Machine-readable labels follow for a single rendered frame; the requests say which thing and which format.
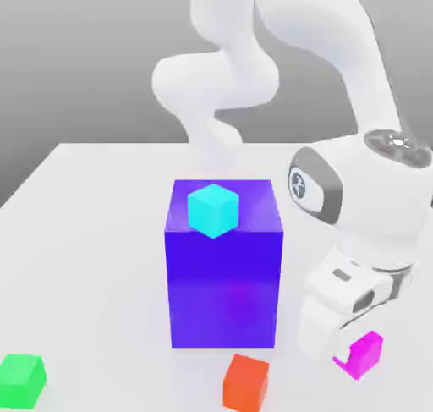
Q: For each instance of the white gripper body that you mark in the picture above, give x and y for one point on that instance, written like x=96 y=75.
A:
x=321 y=334

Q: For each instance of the small magenta cube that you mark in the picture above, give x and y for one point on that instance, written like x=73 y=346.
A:
x=367 y=354

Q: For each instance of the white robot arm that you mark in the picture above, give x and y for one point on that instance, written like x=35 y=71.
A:
x=368 y=195

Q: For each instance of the small orange cube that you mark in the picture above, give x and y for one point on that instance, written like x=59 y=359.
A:
x=245 y=383

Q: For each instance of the small cyan cube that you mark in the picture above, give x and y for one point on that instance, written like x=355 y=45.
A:
x=213 y=212

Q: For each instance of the small green cube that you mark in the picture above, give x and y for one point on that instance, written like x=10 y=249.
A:
x=20 y=381

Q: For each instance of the large purple box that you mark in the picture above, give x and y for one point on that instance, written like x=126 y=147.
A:
x=223 y=283

